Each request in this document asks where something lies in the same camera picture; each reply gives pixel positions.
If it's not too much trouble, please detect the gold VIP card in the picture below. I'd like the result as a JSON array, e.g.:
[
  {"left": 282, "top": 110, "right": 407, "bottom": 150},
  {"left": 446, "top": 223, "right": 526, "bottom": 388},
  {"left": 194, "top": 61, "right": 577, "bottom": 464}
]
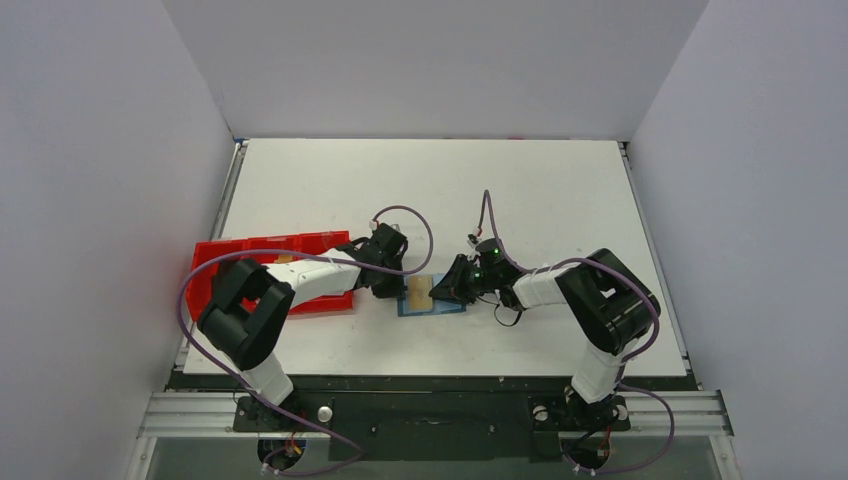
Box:
[{"left": 407, "top": 275, "right": 434, "bottom": 312}]

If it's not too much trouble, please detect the blue leather card holder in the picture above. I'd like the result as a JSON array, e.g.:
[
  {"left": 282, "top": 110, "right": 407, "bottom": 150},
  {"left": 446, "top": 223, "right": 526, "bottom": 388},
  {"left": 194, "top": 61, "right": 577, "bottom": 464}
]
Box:
[{"left": 397, "top": 273, "right": 466, "bottom": 317}]

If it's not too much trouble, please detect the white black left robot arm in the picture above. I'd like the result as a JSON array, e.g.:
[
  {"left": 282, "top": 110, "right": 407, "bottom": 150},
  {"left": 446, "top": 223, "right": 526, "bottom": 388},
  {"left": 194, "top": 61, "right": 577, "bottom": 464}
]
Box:
[{"left": 429, "top": 238, "right": 661, "bottom": 405}]

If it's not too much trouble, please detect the red plastic compartment tray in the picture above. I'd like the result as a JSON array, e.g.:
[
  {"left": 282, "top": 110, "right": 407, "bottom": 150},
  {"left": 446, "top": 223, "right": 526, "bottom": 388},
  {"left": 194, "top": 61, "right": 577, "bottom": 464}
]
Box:
[{"left": 185, "top": 230, "right": 356, "bottom": 321}]

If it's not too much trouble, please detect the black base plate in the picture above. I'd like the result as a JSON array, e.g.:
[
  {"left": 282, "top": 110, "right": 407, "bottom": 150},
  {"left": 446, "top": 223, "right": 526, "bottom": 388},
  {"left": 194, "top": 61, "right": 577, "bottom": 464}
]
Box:
[{"left": 167, "top": 372, "right": 694, "bottom": 470}]

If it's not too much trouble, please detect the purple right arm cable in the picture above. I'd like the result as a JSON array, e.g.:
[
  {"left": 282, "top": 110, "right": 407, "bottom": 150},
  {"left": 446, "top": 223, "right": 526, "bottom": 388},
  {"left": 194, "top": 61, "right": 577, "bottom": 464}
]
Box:
[{"left": 176, "top": 204, "right": 435, "bottom": 399}]

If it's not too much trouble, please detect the aluminium frame rail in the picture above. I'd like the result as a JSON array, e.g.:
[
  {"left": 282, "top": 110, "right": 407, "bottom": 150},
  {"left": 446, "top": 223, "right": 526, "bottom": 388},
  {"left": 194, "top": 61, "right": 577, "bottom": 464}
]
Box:
[{"left": 138, "top": 391, "right": 732, "bottom": 439}]

